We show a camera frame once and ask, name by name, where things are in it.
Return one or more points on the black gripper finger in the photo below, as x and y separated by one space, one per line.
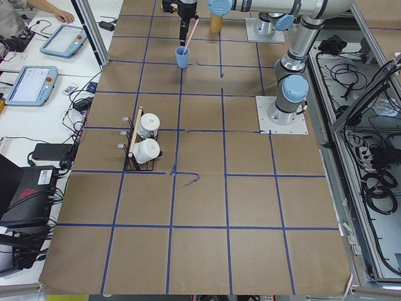
184 27

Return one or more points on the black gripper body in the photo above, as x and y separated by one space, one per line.
185 9

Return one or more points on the pink chopstick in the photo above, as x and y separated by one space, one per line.
186 50

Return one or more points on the light blue plastic cup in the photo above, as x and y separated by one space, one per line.
182 56

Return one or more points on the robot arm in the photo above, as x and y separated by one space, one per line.
280 21
292 86

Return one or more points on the bamboo chopstick holder cup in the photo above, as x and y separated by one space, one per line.
215 23

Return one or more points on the person hand on desk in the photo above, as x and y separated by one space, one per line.
63 16

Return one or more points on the white mug far side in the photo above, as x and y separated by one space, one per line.
149 125

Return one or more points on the far teach pendant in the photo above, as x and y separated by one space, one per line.
65 41

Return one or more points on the teach pendant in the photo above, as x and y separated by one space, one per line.
33 86
65 41

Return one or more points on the small remote control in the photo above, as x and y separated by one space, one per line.
70 89

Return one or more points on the white mug near rack end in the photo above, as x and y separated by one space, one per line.
146 150

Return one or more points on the wooden rack dowel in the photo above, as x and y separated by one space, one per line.
135 131

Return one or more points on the near teach pendant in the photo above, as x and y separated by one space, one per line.
33 86

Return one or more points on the black power adapter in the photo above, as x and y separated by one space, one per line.
50 152

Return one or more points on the black computer box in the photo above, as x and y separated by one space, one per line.
26 196

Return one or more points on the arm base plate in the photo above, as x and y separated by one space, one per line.
273 121
259 31

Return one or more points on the aluminium frame post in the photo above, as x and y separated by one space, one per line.
87 20

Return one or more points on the black wire mug rack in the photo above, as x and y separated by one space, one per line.
130 163

